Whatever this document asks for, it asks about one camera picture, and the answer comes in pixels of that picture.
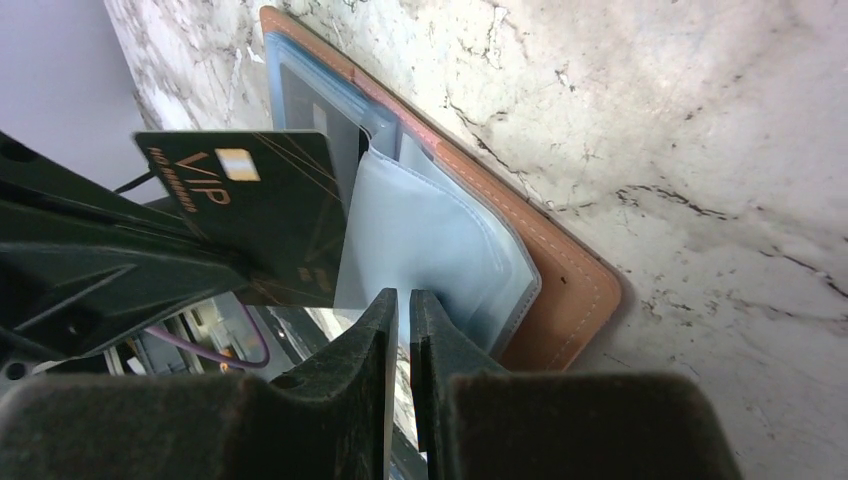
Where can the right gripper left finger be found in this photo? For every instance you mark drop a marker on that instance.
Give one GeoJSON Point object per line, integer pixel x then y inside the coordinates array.
{"type": "Point", "coordinates": [329, 417]}

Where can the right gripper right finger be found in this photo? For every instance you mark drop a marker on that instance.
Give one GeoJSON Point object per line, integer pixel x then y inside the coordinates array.
{"type": "Point", "coordinates": [477, 420]}

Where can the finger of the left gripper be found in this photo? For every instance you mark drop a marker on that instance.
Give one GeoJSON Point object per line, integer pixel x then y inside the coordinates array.
{"type": "Point", "coordinates": [60, 301]}
{"type": "Point", "coordinates": [39, 197]}

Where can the black VIP credit card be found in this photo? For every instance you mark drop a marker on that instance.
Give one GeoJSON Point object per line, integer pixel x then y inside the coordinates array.
{"type": "Point", "coordinates": [270, 197]}

